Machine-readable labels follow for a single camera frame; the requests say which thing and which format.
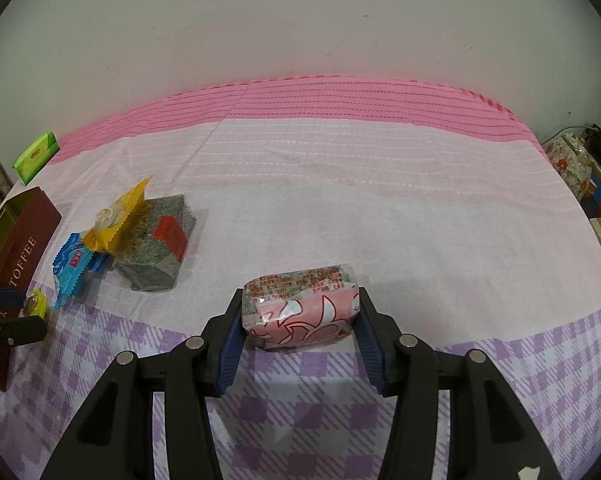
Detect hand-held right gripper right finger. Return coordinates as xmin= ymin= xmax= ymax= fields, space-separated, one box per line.
xmin=355 ymin=286 xmax=564 ymax=480

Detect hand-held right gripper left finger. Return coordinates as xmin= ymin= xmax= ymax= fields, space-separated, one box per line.
xmin=40 ymin=287 xmax=246 ymax=480

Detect small yellow candy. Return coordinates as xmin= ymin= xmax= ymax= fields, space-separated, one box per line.
xmin=24 ymin=287 xmax=48 ymax=321

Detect brown toffee box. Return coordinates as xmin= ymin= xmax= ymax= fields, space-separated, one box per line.
xmin=0 ymin=186 xmax=62 ymax=393

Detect pink white snack packet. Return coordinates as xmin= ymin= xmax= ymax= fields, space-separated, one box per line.
xmin=241 ymin=264 xmax=361 ymax=353

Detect orange snack packet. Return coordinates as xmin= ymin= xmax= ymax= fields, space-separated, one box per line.
xmin=83 ymin=175 xmax=154 ymax=253

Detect blue candy packet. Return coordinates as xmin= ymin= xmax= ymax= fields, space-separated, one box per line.
xmin=88 ymin=250 xmax=115 ymax=276
xmin=53 ymin=232 xmax=97 ymax=311

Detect grey packet with red label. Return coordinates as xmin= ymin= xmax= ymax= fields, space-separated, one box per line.
xmin=113 ymin=194 xmax=197 ymax=292

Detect green tissue packet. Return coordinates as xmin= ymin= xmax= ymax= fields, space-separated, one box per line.
xmin=12 ymin=131 xmax=60 ymax=186

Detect floral patterned jar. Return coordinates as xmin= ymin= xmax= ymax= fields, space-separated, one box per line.
xmin=545 ymin=132 xmax=594 ymax=201

